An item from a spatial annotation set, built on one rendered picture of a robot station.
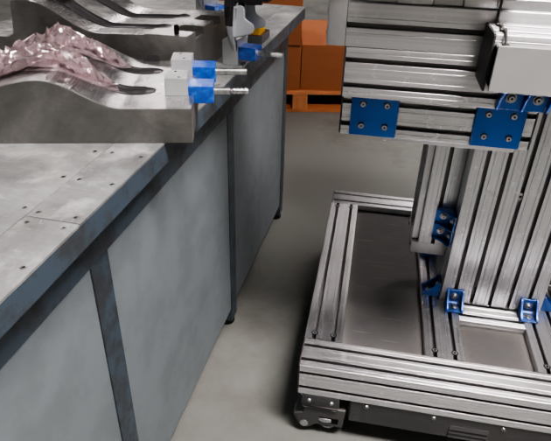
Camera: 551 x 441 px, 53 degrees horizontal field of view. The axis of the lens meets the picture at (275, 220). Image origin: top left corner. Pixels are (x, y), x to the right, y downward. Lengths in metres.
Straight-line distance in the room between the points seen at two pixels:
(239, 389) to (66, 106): 0.92
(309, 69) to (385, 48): 2.26
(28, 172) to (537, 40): 0.76
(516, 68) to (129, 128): 0.58
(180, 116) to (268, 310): 1.01
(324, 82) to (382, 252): 1.78
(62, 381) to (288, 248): 1.32
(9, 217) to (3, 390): 0.20
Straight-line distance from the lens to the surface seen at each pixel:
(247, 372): 1.56
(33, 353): 0.75
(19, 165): 0.84
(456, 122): 1.11
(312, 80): 3.28
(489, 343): 1.45
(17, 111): 0.90
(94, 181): 0.77
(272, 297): 1.79
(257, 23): 1.28
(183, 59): 0.99
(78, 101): 0.86
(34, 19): 1.27
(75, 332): 0.83
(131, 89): 0.94
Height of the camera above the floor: 1.14
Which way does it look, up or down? 31 degrees down
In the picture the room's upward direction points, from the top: 2 degrees clockwise
